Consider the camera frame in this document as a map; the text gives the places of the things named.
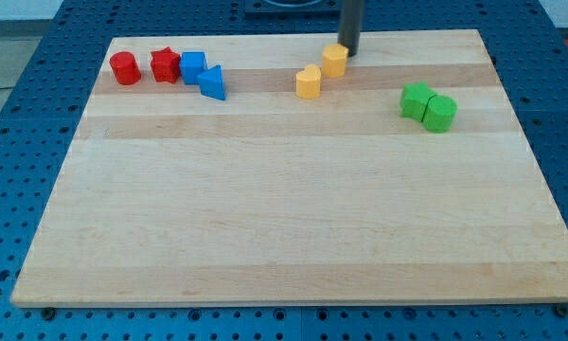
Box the wooden board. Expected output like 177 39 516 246
11 29 568 308

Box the yellow heart block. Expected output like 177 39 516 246
295 63 321 99

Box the blue triangle block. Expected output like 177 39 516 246
197 65 226 100

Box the yellow hexagon block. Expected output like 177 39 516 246
321 44 348 78

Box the blue cube block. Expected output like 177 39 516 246
179 51 207 85

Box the green star block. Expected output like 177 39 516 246
399 81 437 122

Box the red star block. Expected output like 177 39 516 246
151 46 181 83

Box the green cylinder block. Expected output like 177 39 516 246
422 96 458 134

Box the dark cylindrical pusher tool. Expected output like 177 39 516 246
337 0 365 57

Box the red cylinder block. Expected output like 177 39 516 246
109 51 141 85

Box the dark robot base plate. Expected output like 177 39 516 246
241 0 341 15

